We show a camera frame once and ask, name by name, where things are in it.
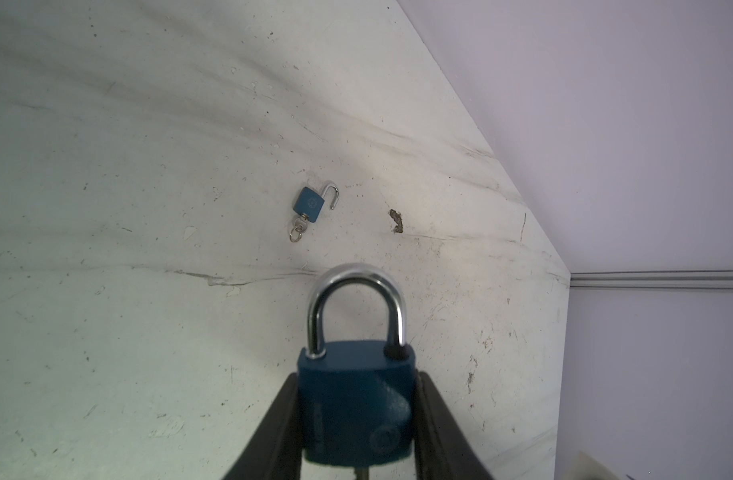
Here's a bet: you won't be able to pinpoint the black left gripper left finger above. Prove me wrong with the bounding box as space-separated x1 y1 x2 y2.
224 373 304 480

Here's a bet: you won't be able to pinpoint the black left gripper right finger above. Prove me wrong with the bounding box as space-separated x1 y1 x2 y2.
412 370 493 480

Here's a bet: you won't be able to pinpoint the large blue padlock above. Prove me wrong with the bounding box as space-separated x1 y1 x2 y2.
298 263 415 469

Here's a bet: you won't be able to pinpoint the small padlock key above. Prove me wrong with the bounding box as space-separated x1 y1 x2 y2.
288 216 308 243

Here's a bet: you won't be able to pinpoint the small blue padlock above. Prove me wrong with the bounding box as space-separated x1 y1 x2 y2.
292 182 340 223

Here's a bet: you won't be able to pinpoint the aluminium frame profiles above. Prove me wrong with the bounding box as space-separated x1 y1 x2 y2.
570 270 733 291

